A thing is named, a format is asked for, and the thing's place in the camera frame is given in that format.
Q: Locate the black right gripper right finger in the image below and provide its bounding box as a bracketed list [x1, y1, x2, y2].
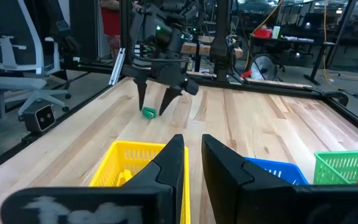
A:
[201, 134, 298, 224]

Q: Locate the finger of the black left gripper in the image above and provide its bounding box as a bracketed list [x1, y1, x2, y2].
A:
[133, 75, 149, 111]
[158, 86, 183, 116]

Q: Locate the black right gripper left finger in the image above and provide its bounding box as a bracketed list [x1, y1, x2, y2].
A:
[122, 134, 186, 224]

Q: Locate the green mini stapler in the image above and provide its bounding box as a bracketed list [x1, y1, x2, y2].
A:
[141, 106, 158, 120]

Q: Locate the silver aluminium bar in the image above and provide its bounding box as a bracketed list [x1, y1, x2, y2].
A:
[108, 47, 127, 86]

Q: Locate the blue plastic basket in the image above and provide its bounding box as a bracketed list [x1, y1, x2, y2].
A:
[244, 157, 310, 186]

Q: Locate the yellow plastic basket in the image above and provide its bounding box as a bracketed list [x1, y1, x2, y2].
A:
[88, 140, 191, 224]

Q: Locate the person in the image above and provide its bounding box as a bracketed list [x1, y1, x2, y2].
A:
[99, 0, 122, 60]

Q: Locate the round floor fan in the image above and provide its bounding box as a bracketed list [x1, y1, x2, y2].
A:
[249, 53, 278, 82]

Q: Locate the red box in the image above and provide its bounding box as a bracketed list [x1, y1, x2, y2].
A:
[253, 28, 273, 39]

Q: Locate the green plastic basket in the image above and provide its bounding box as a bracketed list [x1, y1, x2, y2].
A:
[314, 150, 358, 185]

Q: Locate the white grey office chair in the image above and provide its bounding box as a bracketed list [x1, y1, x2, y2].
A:
[0, 0, 73, 121]

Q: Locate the black table clamp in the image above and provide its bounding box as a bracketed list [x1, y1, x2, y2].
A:
[321, 90, 350, 107]

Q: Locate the black desk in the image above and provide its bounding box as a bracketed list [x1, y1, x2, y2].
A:
[249, 33, 339, 86]

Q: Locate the yellow hanging cable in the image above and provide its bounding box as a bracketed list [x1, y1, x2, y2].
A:
[244, 0, 284, 71]

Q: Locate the black table-level camera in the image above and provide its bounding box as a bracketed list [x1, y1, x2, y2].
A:
[18, 100, 57, 134]

